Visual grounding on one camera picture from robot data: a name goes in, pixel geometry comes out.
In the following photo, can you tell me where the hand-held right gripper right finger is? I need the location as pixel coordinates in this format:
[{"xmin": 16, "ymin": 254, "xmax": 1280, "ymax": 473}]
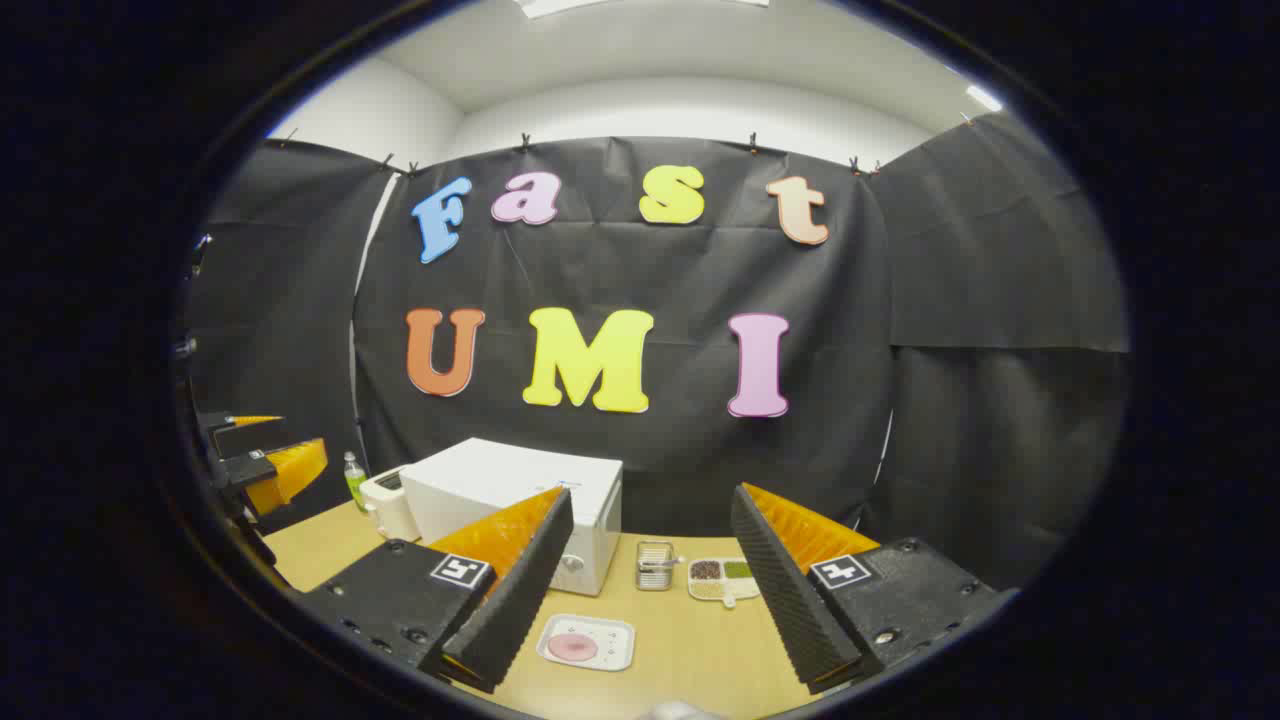
[{"xmin": 730, "ymin": 482, "xmax": 1021, "ymax": 696}]

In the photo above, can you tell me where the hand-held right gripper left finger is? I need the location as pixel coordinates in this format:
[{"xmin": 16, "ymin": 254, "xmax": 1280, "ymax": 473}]
[{"xmin": 300, "ymin": 487, "xmax": 576, "ymax": 694}]

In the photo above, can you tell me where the white square plate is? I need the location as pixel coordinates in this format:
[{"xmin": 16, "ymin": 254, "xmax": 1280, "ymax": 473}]
[{"xmin": 536, "ymin": 613, "xmax": 637, "ymax": 672}]

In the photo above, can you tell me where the white microwave oven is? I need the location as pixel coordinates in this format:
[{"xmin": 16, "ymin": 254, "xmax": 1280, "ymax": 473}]
[{"xmin": 400, "ymin": 437, "xmax": 624, "ymax": 598}]

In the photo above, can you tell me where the white divided dish with beans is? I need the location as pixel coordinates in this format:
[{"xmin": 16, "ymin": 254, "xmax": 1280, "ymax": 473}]
[{"xmin": 686, "ymin": 556, "xmax": 763, "ymax": 609}]

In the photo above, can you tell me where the metal cup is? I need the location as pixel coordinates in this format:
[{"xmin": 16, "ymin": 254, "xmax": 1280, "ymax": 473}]
[{"xmin": 635, "ymin": 540, "xmax": 686, "ymax": 592}]

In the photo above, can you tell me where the white toaster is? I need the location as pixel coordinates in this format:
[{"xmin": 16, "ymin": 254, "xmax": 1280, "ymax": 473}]
[{"xmin": 358, "ymin": 465, "xmax": 421, "ymax": 543}]

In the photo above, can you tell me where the black backdrop cloth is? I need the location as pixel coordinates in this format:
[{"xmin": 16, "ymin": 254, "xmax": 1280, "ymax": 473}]
[{"xmin": 185, "ymin": 112, "xmax": 1131, "ymax": 591}]

